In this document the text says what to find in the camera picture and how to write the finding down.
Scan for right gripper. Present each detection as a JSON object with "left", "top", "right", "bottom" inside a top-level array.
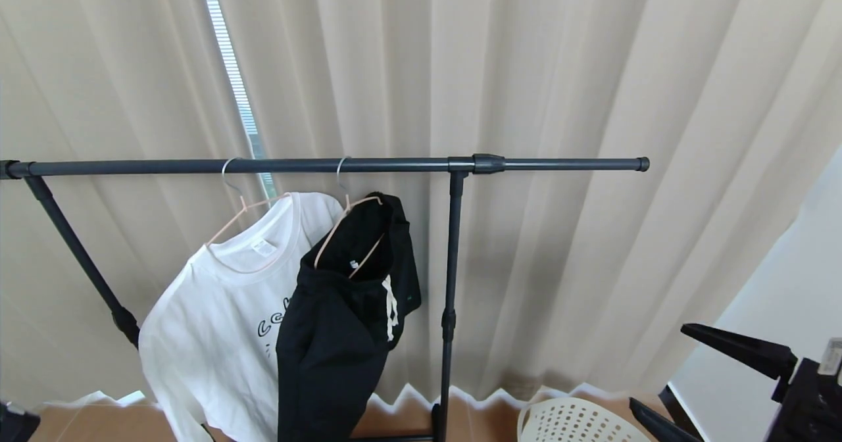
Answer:
[{"left": 630, "top": 324, "right": 842, "bottom": 442}]

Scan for black shorts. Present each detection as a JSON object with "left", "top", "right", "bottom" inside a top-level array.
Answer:
[{"left": 276, "top": 192, "right": 423, "bottom": 442}]

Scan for pink clothes hanger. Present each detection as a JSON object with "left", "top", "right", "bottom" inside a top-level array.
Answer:
[
  {"left": 313, "top": 157, "right": 387, "bottom": 280},
  {"left": 205, "top": 158, "right": 295, "bottom": 249}
]

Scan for white printed t-shirt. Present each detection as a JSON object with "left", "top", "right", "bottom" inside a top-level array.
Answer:
[{"left": 138, "top": 192, "right": 346, "bottom": 442}]

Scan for white laundry basket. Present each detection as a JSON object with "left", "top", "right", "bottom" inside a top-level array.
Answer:
[{"left": 516, "top": 397, "right": 658, "bottom": 442}]

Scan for black clothes rack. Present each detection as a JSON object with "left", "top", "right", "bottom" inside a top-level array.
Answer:
[{"left": 0, "top": 155, "right": 651, "bottom": 442}]

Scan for beige curtain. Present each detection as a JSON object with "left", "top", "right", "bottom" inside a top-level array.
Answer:
[{"left": 0, "top": 0, "right": 842, "bottom": 406}]

